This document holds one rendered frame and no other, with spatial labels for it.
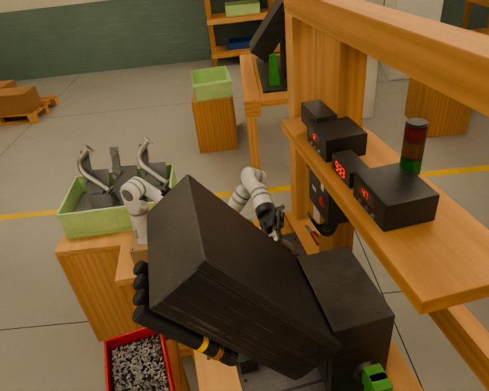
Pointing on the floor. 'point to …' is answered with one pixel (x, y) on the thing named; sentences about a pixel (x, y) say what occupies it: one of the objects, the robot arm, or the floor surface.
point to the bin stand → (177, 366)
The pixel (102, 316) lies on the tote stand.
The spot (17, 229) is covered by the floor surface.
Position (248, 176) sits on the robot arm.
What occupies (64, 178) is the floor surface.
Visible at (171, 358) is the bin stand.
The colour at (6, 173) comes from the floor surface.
